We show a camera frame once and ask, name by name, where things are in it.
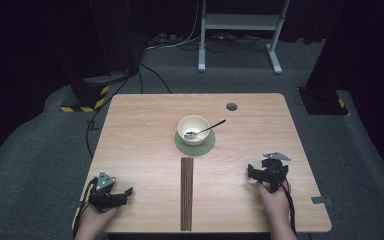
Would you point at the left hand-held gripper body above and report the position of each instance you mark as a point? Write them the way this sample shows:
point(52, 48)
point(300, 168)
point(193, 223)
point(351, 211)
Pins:
point(105, 196)

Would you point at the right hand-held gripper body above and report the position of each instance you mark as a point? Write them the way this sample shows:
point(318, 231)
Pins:
point(275, 170)

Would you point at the cream ceramic bowl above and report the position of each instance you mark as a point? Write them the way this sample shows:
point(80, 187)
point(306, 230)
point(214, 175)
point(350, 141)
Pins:
point(193, 128)

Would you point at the person's left hand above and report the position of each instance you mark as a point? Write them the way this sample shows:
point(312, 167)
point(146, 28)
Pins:
point(95, 218)

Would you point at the person's right hand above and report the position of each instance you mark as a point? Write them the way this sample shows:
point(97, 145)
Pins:
point(276, 205)

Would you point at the round green coaster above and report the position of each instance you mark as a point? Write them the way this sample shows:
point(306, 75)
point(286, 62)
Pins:
point(195, 150)

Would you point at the grey round table grommet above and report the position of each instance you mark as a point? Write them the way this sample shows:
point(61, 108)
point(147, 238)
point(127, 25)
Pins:
point(231, 106)

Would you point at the black stand base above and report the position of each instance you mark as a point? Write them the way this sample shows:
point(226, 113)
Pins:
point(323, 100)

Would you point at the black stand with striped base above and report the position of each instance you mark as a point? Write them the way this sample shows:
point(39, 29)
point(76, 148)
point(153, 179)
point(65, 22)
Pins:
point(86, 96)

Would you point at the power strip on floor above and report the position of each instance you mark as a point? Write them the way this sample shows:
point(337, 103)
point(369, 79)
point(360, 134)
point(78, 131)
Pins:
point(161, 37)

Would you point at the grey metal table bracket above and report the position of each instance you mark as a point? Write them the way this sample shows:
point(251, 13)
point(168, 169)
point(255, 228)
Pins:
point(320, 200)

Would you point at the white metal stand frame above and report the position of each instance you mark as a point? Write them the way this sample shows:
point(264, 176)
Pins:
point(240, 21)

